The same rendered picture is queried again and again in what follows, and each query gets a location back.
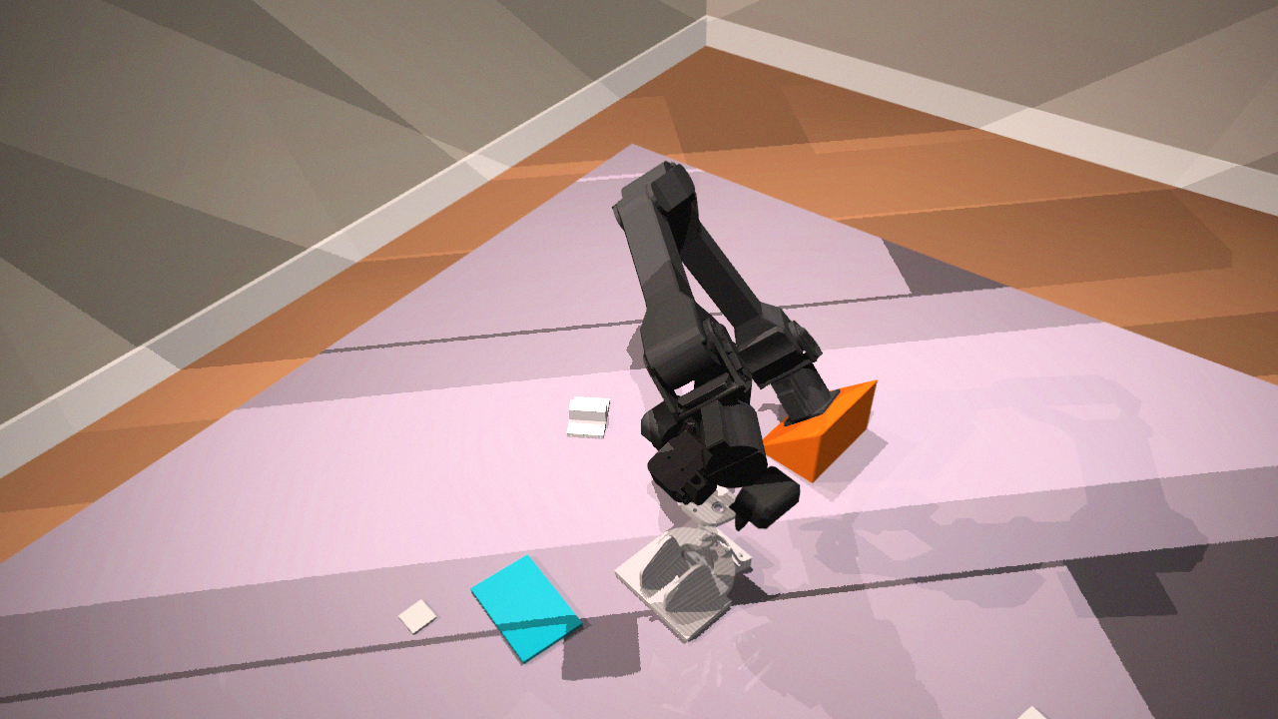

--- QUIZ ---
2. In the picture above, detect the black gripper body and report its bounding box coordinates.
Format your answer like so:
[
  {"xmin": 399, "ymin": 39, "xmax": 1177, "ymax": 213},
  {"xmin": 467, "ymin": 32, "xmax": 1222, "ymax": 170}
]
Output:
[{"xmin": 642, "ymin": 400, "xmax": 800, "ymax": 527}]

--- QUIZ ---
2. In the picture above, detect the cyan flat rectangular plate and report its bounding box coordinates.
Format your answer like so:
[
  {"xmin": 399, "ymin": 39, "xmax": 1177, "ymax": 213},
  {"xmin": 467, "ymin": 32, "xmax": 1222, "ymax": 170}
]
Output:
[{"xmin": 470, "ymin": 556, "xmax": 583, "ymax": 665}]

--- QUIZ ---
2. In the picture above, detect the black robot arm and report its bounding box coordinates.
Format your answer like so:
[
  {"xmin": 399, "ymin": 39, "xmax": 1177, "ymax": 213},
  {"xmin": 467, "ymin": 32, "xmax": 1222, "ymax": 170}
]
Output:
[{"xmin": 612, "ymin": 162, "xmax": 841, "ymax": 504}]

